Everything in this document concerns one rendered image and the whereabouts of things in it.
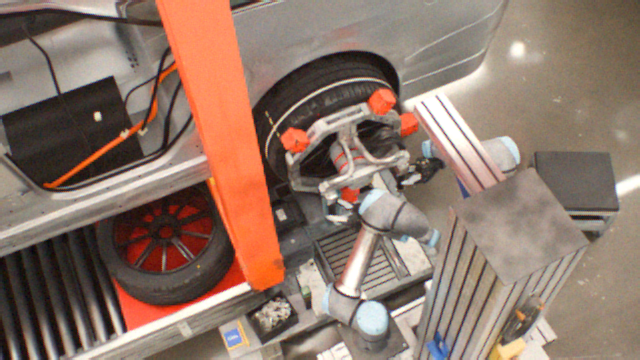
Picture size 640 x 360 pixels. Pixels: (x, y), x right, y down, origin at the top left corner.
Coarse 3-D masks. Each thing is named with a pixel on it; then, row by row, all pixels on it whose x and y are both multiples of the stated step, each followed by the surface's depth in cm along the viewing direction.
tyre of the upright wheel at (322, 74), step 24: (312, 72) 318; (336, 72) 318; (360, 72) 321; (288, 96) 318; (312, 96) 312; (336, 96) 311; (360, 96) 315; (264, 120) 327; (288, 120) 315; (312, 120) 314; (264, 144) 333
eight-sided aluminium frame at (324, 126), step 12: (360, 108) 314; (324, 120) 311; (336, 120) 314; (348, 120) 311; (360, 120) 314; (384, 120) 323; (396, 120) 327; (312, 132) 314; (324, 132) 309; (312, 144) 314; (288, 156) 321; (300, 156) 317; (384, 156) 349; (288, 168) 330; (300, 180) 335; (312, 180) 348; (324, 180) 354
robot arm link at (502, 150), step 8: (504, 136) 285; (488, 144) 281; (496, 144) 281; (504, 144) 281; (512, 144) 281; (488, 152) 279; (496, 152) 279; (504, 152) 280; (512, 152) 280; (496, 160) 280; (504, 160) 280; (512, 160) 281; (504, 168) 280; (512, 168) 282
